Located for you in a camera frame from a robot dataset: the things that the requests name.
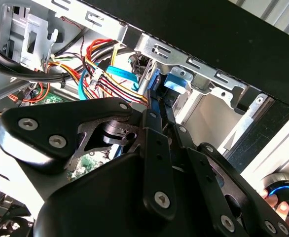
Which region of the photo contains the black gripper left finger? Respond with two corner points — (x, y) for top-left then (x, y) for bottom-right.
(0, 89), (178, 221)

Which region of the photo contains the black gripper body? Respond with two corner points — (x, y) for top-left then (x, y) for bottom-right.
(33, 152), (225, 237)

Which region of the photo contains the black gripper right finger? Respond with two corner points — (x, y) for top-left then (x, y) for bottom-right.
(158, 95), (289, 237)

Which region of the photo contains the round black tool blue ring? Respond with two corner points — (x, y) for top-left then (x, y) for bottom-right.
(260, 172), (289, 217)

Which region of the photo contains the hard disk with blue carrier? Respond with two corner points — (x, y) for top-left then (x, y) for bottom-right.
(146, 68), (234, 151)

